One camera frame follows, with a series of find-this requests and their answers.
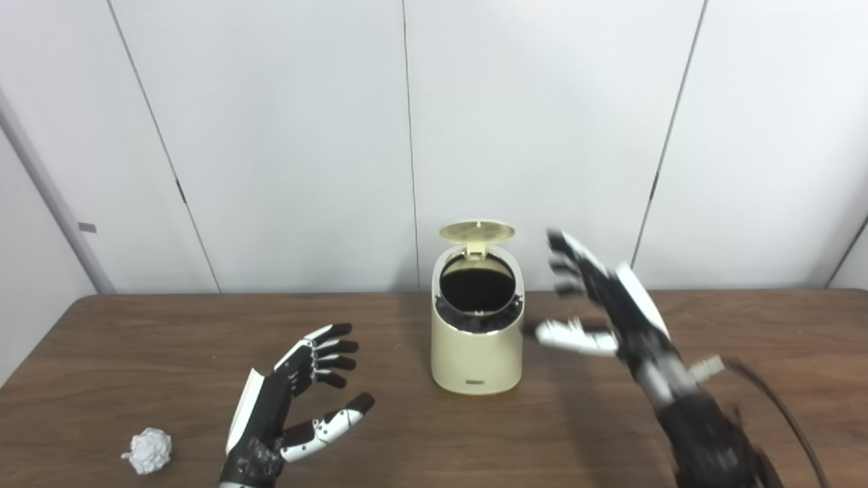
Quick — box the cream round bin lid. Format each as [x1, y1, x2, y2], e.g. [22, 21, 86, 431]
[439, 219, 516, 260]

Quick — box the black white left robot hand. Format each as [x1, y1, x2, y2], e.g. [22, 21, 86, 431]
[218, 323, 376, 488]

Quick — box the black bin liner bag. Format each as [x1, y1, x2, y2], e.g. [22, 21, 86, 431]
[435, 291, 524, 334]

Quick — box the cream-colored bin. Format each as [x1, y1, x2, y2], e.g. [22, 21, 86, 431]
[430, 244, 526, 396]

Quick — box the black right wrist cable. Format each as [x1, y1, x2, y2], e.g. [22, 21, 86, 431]
[688, 356, 831, 488]

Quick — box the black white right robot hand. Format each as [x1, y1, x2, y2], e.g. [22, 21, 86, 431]
[522, 229, 681, 390]

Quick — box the gray wall corner post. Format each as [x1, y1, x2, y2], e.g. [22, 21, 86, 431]
[0, 88, 116, 295]

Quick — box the white paper ball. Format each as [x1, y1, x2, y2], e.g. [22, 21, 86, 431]
[121, 427, 173, 475]

